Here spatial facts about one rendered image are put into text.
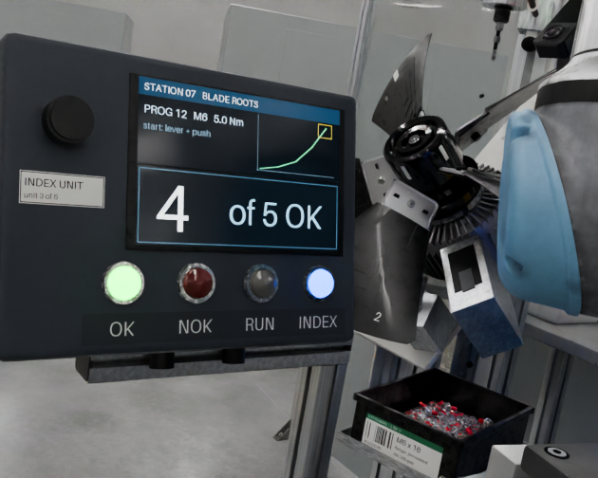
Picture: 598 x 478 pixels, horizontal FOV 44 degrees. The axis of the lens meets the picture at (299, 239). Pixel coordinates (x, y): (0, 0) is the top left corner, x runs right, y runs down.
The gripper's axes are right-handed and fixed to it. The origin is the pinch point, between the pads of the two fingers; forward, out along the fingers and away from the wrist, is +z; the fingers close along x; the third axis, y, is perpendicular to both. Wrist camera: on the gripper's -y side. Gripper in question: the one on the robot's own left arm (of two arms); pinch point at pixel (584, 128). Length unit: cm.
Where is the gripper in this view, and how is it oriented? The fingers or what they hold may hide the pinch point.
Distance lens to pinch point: 108.5
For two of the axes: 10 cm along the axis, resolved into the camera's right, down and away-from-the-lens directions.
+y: 8.4, -2.6, 4.8
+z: 0.9, 9.3, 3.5
